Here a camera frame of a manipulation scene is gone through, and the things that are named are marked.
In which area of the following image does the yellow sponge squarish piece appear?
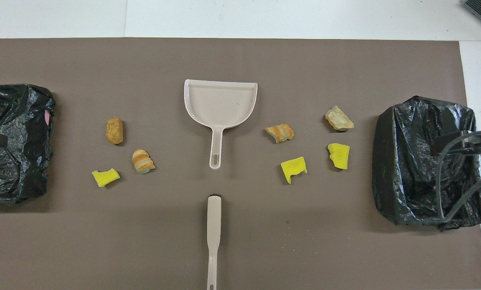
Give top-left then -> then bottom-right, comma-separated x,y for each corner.
328,143 -> 350,170

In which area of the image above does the yellow sponge notched piece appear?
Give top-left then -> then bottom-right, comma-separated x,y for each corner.
91,168 -> 121,188

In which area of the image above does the brown bread roll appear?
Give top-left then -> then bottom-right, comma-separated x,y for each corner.
106,117 -> 124,145

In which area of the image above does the striped orange bread piece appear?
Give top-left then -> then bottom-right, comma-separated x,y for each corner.
265,124 -> 294,144
132,149 -> 156,174

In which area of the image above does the black bag bin pink spot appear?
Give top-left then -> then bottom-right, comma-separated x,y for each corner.
0,84 -> 56,204

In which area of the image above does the brown table mat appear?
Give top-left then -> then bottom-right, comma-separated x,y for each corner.
0,38 -> 481,290

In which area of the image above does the yellow sponge flag-shaped piece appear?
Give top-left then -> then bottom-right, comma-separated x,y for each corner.
280,156 -> 307,185

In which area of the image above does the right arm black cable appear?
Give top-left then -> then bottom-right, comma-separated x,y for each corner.
435,130 -> 481,223

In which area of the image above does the beige plastic dustpan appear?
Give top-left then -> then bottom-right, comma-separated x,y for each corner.
184,79 -> 258,170

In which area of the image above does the beige handled hand brush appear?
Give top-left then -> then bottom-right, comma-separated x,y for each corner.
207,195 -> 222,290

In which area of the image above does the pale crusty bread chunk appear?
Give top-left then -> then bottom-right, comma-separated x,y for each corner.
325,106 -> 355,132

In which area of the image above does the black bag lined bin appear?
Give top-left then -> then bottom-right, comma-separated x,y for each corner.
372,95 -> 481,231

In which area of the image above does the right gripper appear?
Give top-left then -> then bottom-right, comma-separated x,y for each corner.
431,128 -> 481,157

